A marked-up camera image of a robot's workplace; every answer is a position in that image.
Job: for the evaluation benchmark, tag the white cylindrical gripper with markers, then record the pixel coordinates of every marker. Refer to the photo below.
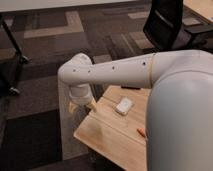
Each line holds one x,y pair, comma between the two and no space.
81,95

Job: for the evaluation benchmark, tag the orange pepper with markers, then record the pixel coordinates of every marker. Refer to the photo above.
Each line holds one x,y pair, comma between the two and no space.
141,132

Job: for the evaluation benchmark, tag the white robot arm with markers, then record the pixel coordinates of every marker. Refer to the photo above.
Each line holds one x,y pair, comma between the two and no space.
179,115

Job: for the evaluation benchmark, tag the white sponge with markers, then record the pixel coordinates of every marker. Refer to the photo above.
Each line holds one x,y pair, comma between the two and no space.
124,106

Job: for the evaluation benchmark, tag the black phone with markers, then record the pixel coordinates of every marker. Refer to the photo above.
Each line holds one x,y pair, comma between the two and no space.
127,87

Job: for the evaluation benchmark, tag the black rolling stand base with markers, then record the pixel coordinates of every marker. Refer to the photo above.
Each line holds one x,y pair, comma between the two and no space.
10,67

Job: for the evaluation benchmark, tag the black office chair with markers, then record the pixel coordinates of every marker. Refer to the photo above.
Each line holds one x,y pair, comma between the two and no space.
165,31

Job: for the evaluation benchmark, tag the light wooden desk corner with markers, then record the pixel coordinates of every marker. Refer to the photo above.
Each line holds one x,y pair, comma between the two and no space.
204,8

